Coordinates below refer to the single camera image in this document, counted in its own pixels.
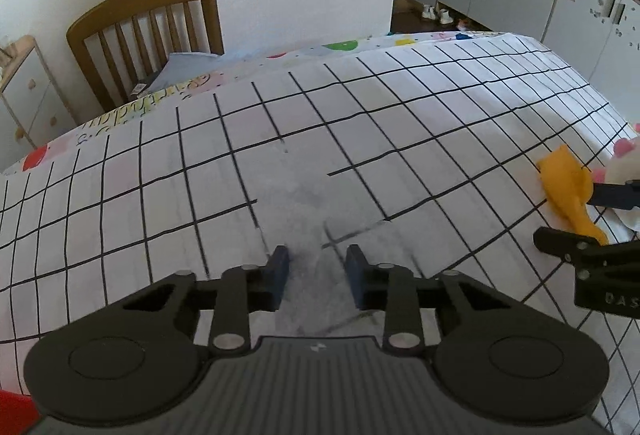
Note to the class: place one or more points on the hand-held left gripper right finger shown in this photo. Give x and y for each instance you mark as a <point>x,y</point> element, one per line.
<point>355,277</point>

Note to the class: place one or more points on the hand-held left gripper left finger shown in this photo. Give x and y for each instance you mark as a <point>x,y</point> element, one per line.
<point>279,276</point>

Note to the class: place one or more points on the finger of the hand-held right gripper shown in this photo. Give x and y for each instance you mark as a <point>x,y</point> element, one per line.
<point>565,245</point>
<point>617,196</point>

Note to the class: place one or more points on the yellow duck toy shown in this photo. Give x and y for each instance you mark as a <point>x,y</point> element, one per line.
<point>565,185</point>

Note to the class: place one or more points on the red tin box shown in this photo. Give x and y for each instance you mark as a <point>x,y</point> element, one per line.
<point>12,415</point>

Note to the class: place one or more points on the white plush bunny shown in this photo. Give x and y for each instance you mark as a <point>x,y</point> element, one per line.
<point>625,170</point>

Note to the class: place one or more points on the black grid white tablecloth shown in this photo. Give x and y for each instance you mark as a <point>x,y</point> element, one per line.
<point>400,115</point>

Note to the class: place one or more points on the small white shoe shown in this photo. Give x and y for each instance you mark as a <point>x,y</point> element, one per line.
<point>445,15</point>
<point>428,11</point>

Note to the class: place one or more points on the small white side cabinet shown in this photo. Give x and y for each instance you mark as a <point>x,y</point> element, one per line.
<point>35,90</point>

